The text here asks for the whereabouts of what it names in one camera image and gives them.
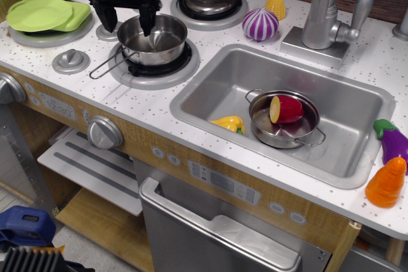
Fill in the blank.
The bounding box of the steel saucepan with wire handle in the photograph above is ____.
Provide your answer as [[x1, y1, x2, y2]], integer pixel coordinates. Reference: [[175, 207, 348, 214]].
[[89, 14, 187, 79]]

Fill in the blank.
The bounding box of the grey stove knob middle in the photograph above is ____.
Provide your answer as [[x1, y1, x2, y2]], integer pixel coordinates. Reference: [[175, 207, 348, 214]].
[[96, 22, 122, 41]]

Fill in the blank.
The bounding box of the front right stove burner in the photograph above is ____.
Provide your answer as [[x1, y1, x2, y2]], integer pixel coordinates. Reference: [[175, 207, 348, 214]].
[[108, 39, 200, 90]]

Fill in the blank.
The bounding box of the stove burner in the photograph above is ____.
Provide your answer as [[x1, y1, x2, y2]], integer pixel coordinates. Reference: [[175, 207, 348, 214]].
[[8, 13, 94, 48], [108, 39, 200, 90], [170, 0, 249, 31]]

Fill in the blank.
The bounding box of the grey stove knob front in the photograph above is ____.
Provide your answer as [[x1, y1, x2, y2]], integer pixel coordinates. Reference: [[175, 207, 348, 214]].
[[52, 49, 91, 75]]

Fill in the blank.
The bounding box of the back right stove burner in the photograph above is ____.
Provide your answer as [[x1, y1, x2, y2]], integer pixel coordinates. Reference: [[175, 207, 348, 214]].
[[170, 0, 249, 31]]

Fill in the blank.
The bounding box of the front left stove burner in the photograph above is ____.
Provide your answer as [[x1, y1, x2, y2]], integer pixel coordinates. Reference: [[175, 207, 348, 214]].
[[8, 13, 94, 48]]

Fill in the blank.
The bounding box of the green plastic tray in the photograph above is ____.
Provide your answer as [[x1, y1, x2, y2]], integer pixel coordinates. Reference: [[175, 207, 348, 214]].
[[8, 0, 91, 32]]

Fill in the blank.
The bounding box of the steel pot lid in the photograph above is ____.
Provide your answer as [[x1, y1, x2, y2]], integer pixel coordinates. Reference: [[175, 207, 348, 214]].
[[184, 0, 238, 16]]

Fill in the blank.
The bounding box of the round green plastic plate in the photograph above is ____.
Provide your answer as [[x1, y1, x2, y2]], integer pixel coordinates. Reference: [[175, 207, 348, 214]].
[[6, 0, 73, 32]]

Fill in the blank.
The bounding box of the grey sink basin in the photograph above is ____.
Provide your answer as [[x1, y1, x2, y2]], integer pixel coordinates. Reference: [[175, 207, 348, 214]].
[[170, 44, 395, 189]]

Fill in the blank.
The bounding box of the large silver oven knob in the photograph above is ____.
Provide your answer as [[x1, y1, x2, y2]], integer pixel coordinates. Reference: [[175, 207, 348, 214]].
[[87, 115, 124, 150]]

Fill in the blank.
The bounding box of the purple striped toy onion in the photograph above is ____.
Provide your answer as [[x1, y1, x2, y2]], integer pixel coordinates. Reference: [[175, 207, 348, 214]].
[[242, 8, 279, 41]]

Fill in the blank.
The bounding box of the silver knob left edge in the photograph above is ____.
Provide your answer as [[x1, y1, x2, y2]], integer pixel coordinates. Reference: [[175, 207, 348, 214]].
[[1, 72, 27, 104]]

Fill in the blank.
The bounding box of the yellow toy corn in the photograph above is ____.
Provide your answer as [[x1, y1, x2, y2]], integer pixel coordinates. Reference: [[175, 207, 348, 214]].
[[265, 0, 286, 20]]

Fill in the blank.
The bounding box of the yellow toy bell pepper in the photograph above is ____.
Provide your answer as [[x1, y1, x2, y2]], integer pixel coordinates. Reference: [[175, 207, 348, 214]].
[[210, 115, 245, 135]]

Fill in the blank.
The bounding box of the white oven shelf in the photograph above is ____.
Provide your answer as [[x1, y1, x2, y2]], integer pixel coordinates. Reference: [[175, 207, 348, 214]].
[[38, 127, 142, 216]]

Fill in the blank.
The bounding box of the red toy pepper half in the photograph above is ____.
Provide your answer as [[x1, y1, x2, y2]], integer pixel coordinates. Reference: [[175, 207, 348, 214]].
[[270, 95, 305, 124]]

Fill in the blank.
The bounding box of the silver toy faucet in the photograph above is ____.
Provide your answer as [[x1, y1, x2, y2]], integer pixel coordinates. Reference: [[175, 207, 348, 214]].
[[280, 0, 374, 69]]

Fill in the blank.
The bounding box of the silver dishwasher door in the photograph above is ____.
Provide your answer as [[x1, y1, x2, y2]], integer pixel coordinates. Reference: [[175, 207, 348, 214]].
[[133, 160, 332, 271]]

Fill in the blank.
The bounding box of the blue clamp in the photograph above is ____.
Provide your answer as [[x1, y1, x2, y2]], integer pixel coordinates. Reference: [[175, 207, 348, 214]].
[[1, 206, 57, 247]]

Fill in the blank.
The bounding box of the black ribbed heat sink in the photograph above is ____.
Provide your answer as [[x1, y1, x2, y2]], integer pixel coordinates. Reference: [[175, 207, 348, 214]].
[[1, 248, 69, 272]]

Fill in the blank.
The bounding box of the purple toy eggplant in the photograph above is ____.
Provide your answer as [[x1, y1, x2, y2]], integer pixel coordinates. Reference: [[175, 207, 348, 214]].
[[373, 119, 407, 165]]

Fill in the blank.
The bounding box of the orange toy carrot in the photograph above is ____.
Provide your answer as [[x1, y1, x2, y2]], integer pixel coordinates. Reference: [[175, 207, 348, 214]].
[[365, 157, 407, 208]]

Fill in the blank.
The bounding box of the steel pot with two handles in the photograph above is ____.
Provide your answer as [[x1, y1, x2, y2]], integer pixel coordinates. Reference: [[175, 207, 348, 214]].
[[245, 89, 326, 149]]

